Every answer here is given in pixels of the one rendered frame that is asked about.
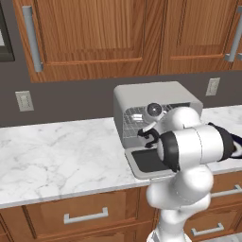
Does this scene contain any grey toaster oven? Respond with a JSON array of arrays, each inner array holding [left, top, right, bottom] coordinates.
[[112, 80, 204, 149]]

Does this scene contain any dark microwave oven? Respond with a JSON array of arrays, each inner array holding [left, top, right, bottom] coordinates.
[[0, 0, 16, 62]]

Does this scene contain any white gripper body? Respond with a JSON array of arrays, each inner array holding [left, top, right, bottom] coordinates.
[[137, 122, 161, 149]]

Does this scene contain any wooden lower cupboard front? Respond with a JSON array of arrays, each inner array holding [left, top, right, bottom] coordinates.
[[0, 206, 36, 242]]

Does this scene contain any grey drawer handle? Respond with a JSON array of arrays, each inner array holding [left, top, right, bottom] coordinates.
[[190, 222, 225, 237], [211, 184, 242, 199], [63, 206, 110, 225]]

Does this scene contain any grey wall outlet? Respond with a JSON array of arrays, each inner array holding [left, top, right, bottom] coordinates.
[[205, 77, 221, 96], [14, 90, 35, 112]]

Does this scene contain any toaster oven door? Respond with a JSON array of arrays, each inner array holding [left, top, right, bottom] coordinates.
[[124, 146, 178, 181]]

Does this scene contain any wide wooden drawer front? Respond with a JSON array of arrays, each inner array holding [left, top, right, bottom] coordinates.
[[24, 188, 141, 238]]

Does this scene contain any wire toaster oven rack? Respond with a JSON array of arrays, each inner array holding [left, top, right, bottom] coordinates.
[[122, 103, 192, 140]]

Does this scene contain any dark blue plate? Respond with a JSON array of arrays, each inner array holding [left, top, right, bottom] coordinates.
[[229, 131, 242, 160]]

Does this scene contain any wide wooden cupboard door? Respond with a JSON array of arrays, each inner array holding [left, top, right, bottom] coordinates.
[[12, 0, 165, 84]]

